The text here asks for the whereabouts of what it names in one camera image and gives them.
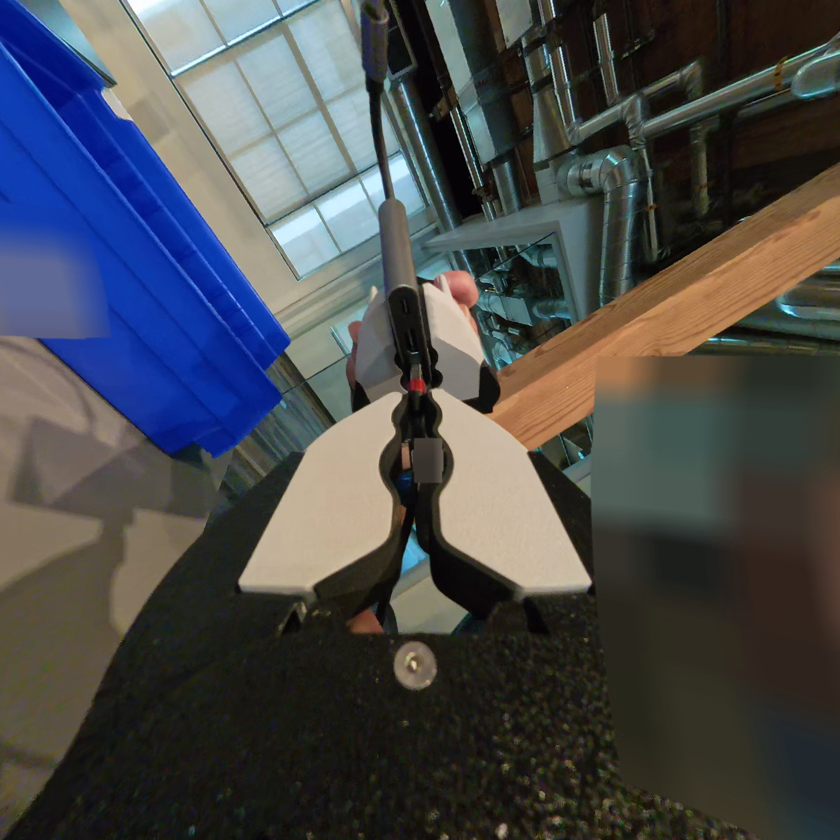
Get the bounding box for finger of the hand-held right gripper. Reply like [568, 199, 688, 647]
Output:
[419, 277, 487, 403]
[353, 285, 406, 403]

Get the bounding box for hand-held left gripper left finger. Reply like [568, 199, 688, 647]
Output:
[237, 390, 404, 597]

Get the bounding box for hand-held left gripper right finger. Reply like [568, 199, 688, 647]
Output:
[428, 390, 593, 597]

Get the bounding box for black usb cable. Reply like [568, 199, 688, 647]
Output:
[374, 351, 437, 634]

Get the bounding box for grey usb hub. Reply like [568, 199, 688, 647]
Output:
[360, 0, 435, 371]

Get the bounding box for blue plastic bin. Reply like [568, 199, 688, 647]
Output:
[0, 0, 293, 460]

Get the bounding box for wooden beam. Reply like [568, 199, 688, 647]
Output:
[491, 164, 840, 454]

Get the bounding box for large grid window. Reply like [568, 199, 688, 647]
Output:
[125, 0, 435, 281]

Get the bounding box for metal ceiling pipes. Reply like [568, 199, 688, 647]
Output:
[567, 39, 840, 148]

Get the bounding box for silver bent duct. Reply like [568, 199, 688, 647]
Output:
[556, 146, 660, 309]

